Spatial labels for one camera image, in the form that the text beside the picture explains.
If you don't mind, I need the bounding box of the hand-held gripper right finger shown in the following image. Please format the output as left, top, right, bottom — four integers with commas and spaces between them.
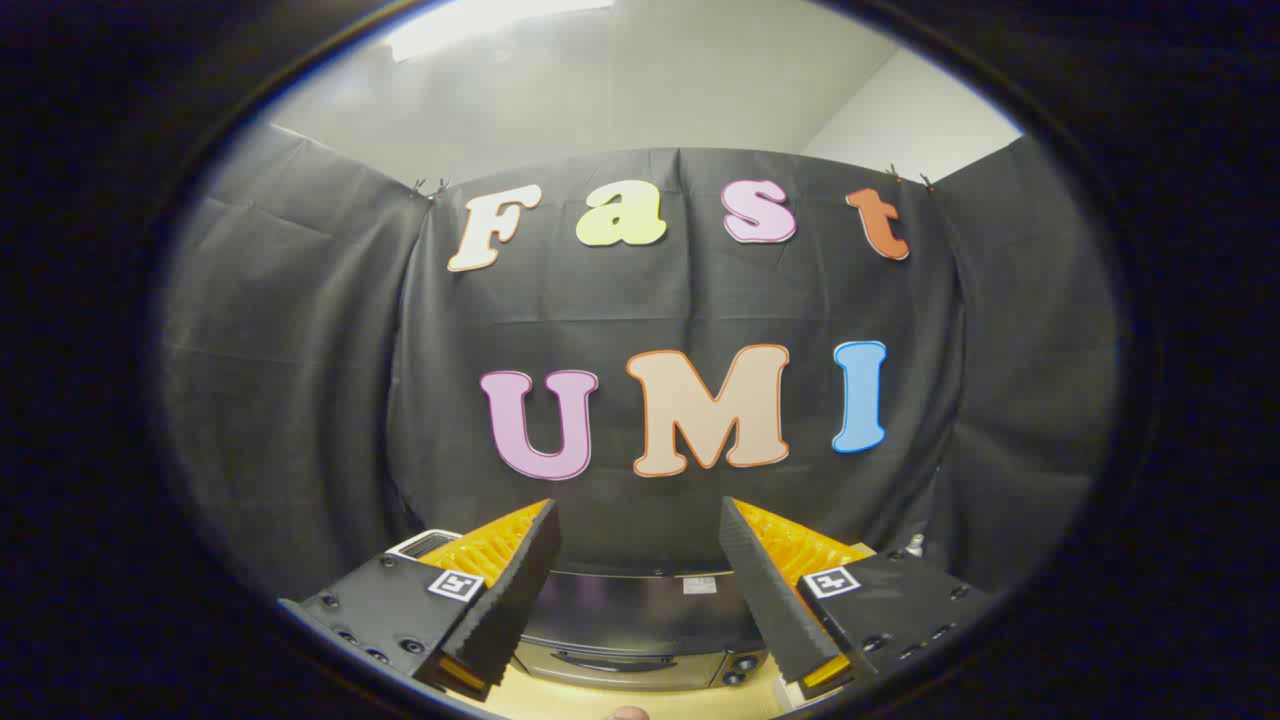
718, 496, 993, 701

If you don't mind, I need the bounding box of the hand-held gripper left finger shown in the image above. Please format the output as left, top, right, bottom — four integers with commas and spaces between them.
278, 498, 562, 701

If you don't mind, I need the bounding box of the black toaster oven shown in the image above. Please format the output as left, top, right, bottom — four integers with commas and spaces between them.
512, 565, 773, 693

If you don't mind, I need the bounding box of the white pop-up toaster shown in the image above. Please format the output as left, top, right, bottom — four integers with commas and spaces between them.
385, 529, 463, 561

